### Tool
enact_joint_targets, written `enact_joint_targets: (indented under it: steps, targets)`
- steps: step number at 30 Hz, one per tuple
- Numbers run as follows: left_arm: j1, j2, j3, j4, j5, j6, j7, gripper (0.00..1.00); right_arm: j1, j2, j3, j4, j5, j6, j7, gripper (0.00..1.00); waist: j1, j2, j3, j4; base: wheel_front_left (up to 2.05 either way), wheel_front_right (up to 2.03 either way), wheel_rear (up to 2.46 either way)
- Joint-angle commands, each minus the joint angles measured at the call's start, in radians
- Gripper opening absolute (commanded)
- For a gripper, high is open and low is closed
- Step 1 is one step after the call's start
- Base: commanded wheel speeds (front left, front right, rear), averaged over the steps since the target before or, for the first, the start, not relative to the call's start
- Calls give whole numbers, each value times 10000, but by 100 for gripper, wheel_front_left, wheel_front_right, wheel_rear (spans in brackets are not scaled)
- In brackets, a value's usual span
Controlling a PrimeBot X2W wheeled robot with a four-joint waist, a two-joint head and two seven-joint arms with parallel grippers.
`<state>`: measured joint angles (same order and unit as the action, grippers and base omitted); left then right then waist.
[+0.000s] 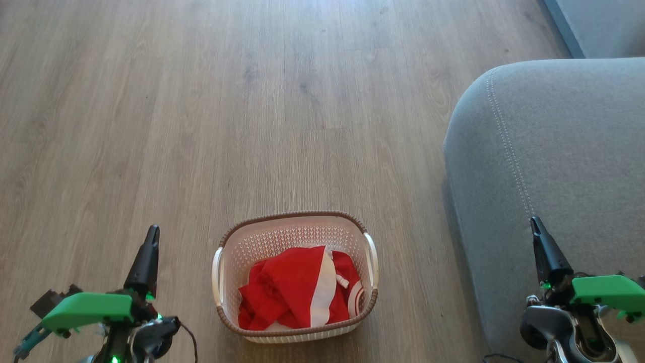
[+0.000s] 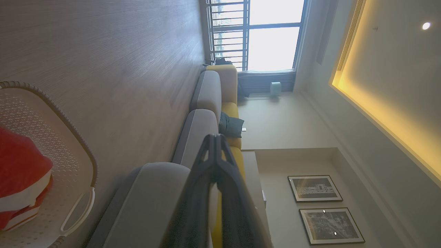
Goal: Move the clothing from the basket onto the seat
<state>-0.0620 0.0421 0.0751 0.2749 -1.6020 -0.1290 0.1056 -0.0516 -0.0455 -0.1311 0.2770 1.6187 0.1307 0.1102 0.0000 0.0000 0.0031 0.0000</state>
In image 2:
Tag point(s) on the long ceiling air vent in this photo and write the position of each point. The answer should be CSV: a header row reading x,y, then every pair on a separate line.
x,y
350,34

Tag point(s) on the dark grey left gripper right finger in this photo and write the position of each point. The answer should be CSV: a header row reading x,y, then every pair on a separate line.
x,y
237,210

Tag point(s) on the round ceiling spotlight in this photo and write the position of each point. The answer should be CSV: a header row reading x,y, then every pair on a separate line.
x,y
426,26

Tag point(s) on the grey and yellow sofa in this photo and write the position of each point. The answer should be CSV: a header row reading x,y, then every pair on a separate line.
x,y
203,103

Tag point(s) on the white perforated laundry basket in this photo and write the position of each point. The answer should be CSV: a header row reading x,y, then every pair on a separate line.
x,y
65,155

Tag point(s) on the small pale green appliance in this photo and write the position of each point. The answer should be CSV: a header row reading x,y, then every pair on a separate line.
x,y
275,88

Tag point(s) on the black framed picture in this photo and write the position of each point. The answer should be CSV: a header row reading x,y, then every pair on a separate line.
x,y
331,225
315,188

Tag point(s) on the grey slatted window cabinet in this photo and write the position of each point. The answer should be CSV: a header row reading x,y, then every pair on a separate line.
x,y
265,82

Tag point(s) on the metal balcony railing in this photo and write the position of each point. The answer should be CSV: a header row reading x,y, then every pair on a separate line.
x,y
229,34

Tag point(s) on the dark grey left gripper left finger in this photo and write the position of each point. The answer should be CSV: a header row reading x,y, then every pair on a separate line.
x,y
193,206

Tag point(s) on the red and white garment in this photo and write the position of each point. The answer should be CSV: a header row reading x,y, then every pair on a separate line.
x,y
20,179

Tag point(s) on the dark bag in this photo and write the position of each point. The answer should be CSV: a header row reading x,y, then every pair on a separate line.
x,y
223,61

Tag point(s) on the dark teal cushion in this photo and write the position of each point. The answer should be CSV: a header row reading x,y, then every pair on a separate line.
x,y
230,125

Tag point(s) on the large window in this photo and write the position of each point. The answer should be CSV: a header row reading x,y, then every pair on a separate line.
x,y
274,34

